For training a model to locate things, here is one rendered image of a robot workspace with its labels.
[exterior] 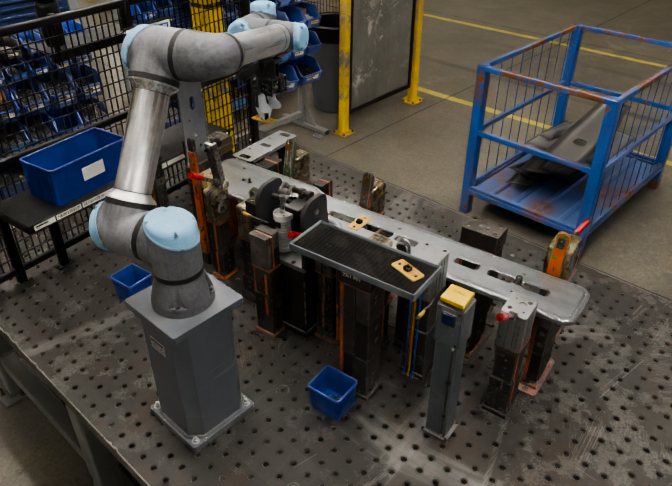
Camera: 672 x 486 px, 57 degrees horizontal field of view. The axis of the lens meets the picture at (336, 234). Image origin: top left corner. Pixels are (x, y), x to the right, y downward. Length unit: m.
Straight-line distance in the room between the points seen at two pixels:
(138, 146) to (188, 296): 0.36
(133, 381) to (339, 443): 0.64
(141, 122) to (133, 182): 0.14
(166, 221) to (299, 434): 0.69
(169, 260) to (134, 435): 0.58
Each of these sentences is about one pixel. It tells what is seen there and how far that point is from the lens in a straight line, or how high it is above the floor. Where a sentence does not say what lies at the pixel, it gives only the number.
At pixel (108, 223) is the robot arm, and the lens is 1.51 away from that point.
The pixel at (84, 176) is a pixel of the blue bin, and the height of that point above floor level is 1.09.
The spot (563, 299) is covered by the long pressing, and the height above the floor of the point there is 1.00.
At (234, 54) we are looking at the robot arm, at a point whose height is 1.63.
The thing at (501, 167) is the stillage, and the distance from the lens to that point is 4.26.
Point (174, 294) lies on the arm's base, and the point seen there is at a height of 1.16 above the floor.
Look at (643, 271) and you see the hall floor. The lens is 3.84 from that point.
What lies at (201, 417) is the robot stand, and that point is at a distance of 1.71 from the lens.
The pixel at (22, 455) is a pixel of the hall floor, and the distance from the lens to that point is 2.87.
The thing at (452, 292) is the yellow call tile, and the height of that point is 1.16.
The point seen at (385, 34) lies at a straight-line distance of 5.17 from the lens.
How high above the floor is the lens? 2.07
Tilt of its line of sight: 33 degrees down
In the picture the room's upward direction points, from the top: straight up
